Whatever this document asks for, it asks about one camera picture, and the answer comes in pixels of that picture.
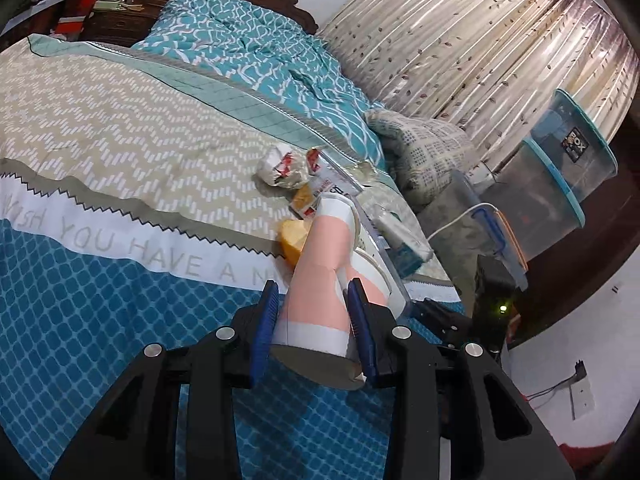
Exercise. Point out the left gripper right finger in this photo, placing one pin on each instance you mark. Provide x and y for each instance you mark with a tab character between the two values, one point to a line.
458	395

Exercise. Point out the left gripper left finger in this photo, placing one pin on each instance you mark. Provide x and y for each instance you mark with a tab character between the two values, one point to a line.
132	432

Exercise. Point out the pink white paper cup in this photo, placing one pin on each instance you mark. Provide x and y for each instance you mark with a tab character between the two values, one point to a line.
313	336

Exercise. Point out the white tissue pack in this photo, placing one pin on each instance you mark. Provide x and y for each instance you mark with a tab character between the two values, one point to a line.
407	252

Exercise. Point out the bottom blue-lid storage box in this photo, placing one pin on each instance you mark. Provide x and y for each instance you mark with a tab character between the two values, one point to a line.
460	227

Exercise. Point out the middle clear storage box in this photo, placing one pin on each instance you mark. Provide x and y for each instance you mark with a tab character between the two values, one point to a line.
539	205

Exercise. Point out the clear storage box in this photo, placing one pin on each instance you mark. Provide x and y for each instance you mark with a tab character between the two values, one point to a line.
539	205
575	145

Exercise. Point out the orange peel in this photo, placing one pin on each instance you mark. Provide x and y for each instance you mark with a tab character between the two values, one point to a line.
292	236

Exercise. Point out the patterned bed sheet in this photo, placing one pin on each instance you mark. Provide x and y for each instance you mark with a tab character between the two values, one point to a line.
131	215

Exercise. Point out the checked grey pillow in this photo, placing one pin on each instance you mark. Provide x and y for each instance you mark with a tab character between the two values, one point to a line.
421	153

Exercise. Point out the yellow snack packet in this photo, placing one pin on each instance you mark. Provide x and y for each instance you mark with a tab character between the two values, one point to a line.
303	203

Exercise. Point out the red white snack packet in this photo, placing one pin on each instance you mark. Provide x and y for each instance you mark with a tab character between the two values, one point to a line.
327	176

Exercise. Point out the top clear storage box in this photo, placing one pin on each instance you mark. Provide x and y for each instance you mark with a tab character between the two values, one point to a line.
575	145

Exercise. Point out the crumpled white paper wrapper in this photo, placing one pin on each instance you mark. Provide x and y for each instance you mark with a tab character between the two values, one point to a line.
283	166

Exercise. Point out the beige leaf curtain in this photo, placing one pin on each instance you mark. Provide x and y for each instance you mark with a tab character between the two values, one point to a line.
488	66

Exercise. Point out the teal white quilt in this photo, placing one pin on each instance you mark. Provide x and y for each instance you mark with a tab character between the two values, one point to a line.
274	56

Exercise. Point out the white wall socket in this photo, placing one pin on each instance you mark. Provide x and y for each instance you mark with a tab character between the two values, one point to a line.
581	398

